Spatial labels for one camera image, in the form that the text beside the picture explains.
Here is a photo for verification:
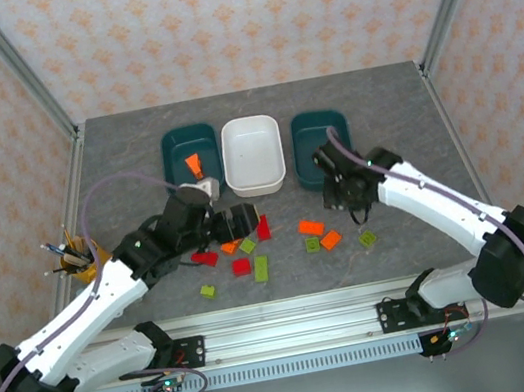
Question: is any orange square lego brick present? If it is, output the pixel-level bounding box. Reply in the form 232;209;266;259
317;228;344;253

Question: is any red square lego brick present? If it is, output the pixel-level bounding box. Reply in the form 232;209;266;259
230;256;253;278

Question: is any green long lego brick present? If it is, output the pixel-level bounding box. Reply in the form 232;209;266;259
250;253;274;286

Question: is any white plastic container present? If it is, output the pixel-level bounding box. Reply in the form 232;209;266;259
214;110;291;202

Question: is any teal plastic container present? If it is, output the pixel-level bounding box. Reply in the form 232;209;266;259
285;104;360;196
156;120;228;207

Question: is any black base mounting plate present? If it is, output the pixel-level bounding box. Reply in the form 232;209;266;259
374;287;468;336
158;334;211;375

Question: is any yellow pencil cup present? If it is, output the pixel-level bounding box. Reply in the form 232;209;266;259
49;231;120;292

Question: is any beige wooden stick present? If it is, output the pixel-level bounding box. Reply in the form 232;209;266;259
59;248;95;269

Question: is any aluminium mounting beam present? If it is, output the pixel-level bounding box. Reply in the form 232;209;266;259
82;254;524;389

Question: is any blue pen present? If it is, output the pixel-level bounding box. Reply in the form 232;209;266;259
39;238;73;259

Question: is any small circuit board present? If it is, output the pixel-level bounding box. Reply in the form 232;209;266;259
430;324;474;348
145;375;186;392

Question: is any aluminium table side rail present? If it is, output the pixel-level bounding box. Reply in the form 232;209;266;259
413;47;524;285
22;123;123;344

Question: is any grey slotted cable duct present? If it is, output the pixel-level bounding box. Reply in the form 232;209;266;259
98;334;426;392

